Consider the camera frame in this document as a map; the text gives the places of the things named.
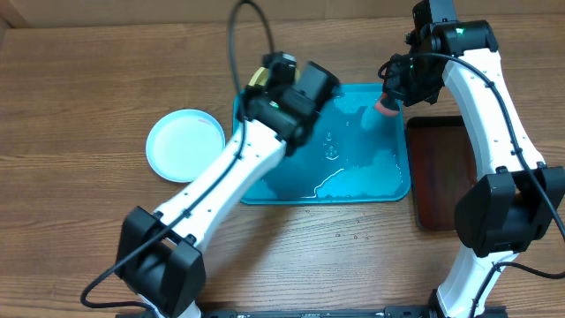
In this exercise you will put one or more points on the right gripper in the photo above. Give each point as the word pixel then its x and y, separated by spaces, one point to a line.
pixel 395 90

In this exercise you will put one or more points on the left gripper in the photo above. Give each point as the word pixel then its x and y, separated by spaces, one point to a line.
pixel 250 93

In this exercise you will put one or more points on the red and green sponge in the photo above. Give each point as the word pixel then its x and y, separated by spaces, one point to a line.
pixel 387 106

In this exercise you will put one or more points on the light blue plate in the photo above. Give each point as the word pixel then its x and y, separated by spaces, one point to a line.
pixel 182 144

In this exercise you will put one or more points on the yellow plate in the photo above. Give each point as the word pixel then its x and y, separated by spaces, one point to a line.
pixel 277 75

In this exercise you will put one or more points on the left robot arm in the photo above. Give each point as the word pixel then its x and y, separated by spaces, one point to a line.
pixel 160 254

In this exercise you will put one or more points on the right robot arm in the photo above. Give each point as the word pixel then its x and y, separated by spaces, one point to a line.
pixel 517 195

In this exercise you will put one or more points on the teal plastic tray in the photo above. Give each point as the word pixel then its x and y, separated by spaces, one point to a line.
pixel 355 155

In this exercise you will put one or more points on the dark brown rectangular tray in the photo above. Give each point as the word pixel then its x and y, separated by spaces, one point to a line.
pixel 442 167

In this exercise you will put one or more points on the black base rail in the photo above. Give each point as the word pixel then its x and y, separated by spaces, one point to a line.
pixel 387 312

